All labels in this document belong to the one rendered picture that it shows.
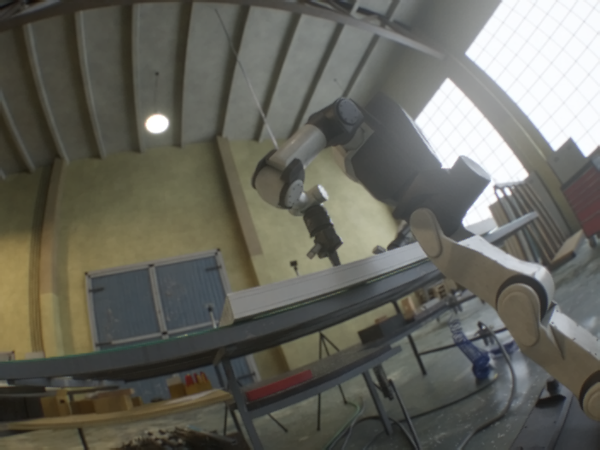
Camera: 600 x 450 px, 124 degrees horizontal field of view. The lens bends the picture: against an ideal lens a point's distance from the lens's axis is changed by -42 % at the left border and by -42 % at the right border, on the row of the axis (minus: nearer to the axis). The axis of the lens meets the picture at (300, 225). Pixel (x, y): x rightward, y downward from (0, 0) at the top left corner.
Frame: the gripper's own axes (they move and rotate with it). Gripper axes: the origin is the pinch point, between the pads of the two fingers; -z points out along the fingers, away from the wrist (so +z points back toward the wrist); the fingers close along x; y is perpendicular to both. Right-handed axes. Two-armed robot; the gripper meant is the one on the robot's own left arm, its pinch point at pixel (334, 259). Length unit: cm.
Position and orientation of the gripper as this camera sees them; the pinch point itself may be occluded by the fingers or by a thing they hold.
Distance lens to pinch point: 90.7
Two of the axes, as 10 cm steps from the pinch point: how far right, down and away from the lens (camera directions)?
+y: -8.9, 1.6, -4.4
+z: -3.5, -8.5, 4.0
